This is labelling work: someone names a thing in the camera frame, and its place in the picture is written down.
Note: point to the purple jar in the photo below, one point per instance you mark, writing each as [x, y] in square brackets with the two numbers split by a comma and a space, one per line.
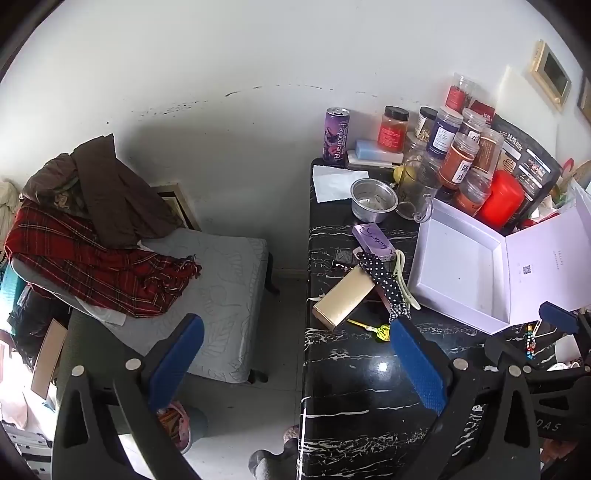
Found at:
[441, 134]

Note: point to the clear jar grey lid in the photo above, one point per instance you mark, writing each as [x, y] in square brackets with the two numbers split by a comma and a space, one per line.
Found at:
[473, 124]

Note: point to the red box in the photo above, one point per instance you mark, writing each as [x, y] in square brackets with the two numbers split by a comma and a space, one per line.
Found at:
[484, 110]

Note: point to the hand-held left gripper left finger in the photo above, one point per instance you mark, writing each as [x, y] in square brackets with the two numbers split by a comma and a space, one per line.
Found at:
[178, 360]

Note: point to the grey slipper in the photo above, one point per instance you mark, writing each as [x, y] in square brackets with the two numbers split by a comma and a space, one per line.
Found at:
[272, 461]

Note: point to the grey cushioned bench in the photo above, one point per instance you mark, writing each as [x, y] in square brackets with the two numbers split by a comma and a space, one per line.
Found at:
[221, 286]

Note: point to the small black box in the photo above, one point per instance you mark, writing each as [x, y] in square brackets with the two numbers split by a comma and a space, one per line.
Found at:
[344, 256]

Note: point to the cardboard piece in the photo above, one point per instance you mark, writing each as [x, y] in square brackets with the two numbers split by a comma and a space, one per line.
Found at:
[48, 360]

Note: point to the cream hair clip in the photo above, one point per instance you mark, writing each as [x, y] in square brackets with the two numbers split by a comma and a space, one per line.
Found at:
[400, 277]

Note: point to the red canister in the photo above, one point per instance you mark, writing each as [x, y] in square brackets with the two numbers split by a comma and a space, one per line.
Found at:
[501, 198]

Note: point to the white paper sheet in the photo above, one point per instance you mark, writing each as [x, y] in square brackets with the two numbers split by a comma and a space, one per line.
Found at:
[332, 182]

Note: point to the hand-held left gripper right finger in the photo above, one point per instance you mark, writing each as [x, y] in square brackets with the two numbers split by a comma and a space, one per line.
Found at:
[418, 364]

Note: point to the purple packet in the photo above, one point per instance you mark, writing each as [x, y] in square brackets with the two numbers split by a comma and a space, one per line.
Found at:
[336, 138]

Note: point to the red plaid blanket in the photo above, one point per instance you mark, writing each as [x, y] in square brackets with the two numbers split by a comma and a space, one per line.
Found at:
[83, 263]

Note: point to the wooden frame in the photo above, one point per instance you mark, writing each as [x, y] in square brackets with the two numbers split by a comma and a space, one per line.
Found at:
[182, 203]

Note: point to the brown powder jar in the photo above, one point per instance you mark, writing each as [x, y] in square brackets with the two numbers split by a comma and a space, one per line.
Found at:
[488, 150]

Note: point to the red label jar black lid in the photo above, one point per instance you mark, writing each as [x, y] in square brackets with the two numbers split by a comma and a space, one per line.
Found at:
[392, 131]

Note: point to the low clear jar orange label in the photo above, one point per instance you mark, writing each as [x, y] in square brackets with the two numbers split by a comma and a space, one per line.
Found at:
[471, 196]

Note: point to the pink hair clip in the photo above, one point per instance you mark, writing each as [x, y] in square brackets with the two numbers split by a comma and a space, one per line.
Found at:
[382, 295]

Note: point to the black polka dot hair band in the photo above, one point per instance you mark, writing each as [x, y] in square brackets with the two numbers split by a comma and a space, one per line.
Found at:
[381, 274]

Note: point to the flat white box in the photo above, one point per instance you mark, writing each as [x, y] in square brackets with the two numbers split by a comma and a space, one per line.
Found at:
[364, 162]

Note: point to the white label jar black lid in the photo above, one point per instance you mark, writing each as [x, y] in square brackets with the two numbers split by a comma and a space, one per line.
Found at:
[425, 123]

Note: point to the metal bowl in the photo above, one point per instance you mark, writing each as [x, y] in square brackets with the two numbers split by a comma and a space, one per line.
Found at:
[374, 203]

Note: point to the tall clear jar red label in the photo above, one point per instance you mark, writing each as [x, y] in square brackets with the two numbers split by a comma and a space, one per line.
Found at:
[457, 94]

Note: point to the dark picture frame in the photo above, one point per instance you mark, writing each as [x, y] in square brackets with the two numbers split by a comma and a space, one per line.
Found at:
[585, 99]

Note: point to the black white gingham scrunchie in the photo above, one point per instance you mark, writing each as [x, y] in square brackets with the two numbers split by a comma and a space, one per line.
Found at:
[399, 313]

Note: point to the gold picture frame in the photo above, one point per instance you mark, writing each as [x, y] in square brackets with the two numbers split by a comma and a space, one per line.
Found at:
[551, 74]

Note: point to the brown cloth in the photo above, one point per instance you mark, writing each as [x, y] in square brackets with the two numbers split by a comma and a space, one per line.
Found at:
[115, 194]

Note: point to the gold cardboard box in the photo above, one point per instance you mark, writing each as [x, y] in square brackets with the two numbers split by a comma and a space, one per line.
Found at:
[341, 297]

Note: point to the yellow lemon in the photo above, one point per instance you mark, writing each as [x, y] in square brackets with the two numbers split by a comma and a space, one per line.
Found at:
[400, 174]

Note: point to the orange powder jar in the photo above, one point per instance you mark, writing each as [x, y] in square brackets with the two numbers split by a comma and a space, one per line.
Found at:
[457, 161]

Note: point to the white gift box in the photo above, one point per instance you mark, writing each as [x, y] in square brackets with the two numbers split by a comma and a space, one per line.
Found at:
[461, 267]

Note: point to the blue sponge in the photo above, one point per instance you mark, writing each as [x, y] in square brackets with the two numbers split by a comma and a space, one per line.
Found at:
[369, 148]

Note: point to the cream cloth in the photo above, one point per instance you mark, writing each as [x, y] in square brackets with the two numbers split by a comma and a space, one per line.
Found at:
[9, 198]

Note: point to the glass mug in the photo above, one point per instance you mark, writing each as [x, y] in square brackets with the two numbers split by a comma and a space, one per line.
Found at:
[415, 194]

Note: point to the black foil bag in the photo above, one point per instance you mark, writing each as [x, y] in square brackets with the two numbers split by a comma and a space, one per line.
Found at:
[531, 161]

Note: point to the purple box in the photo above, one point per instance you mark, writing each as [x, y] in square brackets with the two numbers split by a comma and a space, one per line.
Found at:
[374, 240]

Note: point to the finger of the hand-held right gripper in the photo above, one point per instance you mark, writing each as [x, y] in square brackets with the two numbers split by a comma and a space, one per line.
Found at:
[558, 316]
[501, 346]

